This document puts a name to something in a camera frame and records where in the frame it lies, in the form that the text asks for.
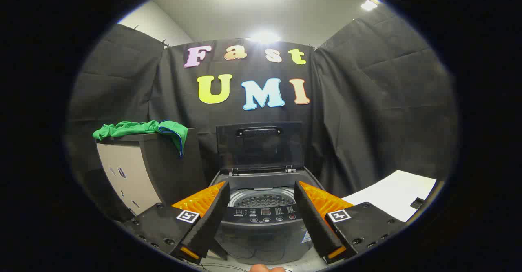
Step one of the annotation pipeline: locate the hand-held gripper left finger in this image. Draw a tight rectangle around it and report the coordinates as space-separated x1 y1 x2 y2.
122 180 231 265

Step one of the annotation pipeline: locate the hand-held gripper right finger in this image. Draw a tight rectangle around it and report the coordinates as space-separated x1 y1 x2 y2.
293 180 407 265

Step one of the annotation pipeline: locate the grey washing machine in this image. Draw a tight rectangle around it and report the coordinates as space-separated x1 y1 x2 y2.
207 167 327 265

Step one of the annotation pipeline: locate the dark transparent washing machine lid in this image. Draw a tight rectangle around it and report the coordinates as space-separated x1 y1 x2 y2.
216 121 305 174

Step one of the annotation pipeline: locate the green polo shirt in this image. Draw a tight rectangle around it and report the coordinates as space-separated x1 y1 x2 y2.
93 120 189 157

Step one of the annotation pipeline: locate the white table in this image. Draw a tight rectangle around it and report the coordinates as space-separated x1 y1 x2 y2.
341 170 438 223

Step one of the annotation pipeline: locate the grey cabinet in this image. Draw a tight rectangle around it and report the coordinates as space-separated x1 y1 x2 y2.
95 127 209 220

